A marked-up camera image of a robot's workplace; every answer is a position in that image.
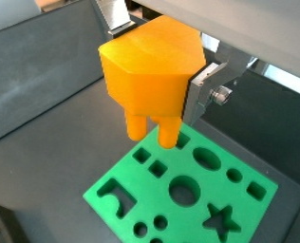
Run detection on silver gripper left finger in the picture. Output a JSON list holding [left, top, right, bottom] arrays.
[[95, 0, 137, 39]]

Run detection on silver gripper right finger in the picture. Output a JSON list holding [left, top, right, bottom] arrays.
[[183, 43, 251, 125]]

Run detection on orange three prong block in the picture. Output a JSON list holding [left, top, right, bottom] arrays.
[[99, 15, 206, 149]]

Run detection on black object at corner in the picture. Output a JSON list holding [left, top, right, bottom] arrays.
[[0, 206, 29, 243]]

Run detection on green shape sorter board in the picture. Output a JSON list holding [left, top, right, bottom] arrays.
[[83, 125, 278, 243]]

